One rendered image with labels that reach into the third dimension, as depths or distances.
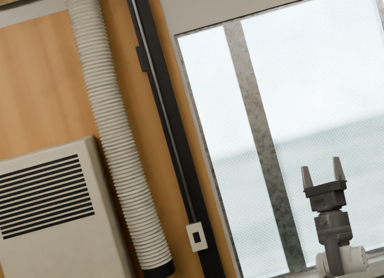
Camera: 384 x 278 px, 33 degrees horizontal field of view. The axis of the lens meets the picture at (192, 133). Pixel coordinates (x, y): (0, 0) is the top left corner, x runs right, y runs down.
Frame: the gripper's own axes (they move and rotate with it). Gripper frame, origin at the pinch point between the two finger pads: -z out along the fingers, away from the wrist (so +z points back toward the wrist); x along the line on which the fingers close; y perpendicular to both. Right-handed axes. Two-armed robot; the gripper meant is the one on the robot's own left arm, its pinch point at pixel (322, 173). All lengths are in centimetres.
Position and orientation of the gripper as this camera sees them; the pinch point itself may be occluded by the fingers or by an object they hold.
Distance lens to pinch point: 174.0
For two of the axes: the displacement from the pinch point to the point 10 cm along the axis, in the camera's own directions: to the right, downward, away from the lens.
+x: 6.1, -2.6, -7.5
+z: 1.7, 9.6, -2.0
